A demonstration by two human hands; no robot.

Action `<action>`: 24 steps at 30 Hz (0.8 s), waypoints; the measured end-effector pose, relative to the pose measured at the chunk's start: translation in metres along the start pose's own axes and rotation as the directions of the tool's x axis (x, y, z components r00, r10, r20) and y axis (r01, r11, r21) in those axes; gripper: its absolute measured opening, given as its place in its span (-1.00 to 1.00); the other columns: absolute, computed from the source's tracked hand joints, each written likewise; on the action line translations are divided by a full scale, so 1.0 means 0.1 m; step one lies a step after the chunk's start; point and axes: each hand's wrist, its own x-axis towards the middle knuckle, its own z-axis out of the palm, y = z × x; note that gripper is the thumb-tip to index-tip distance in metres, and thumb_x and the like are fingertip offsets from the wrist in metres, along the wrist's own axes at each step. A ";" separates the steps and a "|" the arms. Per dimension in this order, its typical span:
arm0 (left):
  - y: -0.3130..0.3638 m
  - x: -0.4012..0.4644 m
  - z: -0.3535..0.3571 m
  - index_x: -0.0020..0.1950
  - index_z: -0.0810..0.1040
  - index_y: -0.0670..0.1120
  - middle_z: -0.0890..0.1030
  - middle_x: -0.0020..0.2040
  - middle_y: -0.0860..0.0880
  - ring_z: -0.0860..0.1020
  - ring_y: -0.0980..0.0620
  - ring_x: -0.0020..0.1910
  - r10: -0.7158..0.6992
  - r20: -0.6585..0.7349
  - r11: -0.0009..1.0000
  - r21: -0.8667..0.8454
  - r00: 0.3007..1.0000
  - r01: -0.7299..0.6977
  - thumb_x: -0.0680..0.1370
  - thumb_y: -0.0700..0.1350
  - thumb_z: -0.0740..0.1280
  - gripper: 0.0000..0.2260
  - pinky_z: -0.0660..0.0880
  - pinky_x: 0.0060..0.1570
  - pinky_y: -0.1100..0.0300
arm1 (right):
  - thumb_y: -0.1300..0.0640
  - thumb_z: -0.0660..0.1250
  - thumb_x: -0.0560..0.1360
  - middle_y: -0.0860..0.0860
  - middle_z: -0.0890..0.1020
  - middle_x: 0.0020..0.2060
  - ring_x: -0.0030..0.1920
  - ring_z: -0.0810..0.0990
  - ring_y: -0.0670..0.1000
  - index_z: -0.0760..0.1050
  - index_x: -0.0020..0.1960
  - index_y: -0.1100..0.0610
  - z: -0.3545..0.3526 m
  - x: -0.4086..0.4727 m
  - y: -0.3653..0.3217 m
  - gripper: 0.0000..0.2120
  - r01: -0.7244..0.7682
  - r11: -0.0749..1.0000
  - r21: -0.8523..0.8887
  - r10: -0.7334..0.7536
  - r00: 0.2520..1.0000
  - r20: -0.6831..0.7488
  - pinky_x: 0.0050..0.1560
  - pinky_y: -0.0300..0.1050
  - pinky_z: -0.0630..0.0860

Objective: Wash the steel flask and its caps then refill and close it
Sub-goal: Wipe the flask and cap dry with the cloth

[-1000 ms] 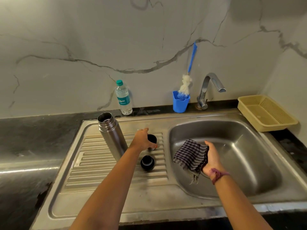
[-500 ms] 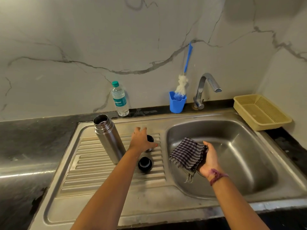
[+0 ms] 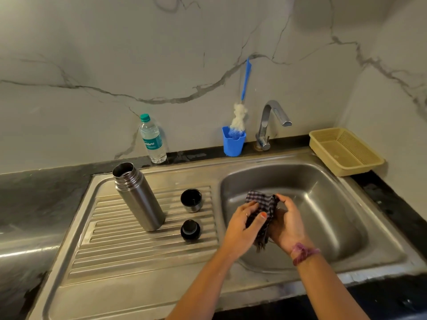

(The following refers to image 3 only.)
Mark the person's left hand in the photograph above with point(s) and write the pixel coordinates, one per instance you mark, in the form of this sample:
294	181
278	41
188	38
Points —
240	236

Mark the person's right hand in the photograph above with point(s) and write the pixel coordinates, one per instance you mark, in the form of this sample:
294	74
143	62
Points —
288	226

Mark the dark checked cloth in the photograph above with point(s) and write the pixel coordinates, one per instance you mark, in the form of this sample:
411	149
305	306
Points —
265	201

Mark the black stopper lid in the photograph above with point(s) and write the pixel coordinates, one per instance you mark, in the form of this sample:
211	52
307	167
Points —
190	230

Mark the steel cup cap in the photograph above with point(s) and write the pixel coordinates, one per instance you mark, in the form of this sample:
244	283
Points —
191	200

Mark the stainless steel flask body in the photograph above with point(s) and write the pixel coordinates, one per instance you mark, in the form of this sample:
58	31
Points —
140	199

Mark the clear plastic water bottle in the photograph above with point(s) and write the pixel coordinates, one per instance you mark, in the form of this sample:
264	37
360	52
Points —
152	139

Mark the blue white bottle brush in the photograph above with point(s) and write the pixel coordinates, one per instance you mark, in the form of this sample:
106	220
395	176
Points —
246	79

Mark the person's right forearm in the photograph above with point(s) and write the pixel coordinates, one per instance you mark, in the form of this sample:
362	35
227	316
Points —
330	289

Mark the person's left forearm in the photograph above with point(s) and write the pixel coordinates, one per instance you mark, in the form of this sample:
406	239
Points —
203	286

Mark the blue plastic brush holder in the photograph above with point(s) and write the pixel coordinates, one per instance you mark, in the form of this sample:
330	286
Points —
233	148

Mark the yellow plastic basket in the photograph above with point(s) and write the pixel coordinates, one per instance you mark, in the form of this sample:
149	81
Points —
367	166

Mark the chrome faucet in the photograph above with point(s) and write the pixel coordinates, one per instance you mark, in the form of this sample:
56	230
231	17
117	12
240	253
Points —
267	113

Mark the stainless steel sink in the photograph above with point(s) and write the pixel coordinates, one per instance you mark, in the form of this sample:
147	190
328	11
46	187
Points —
133	289

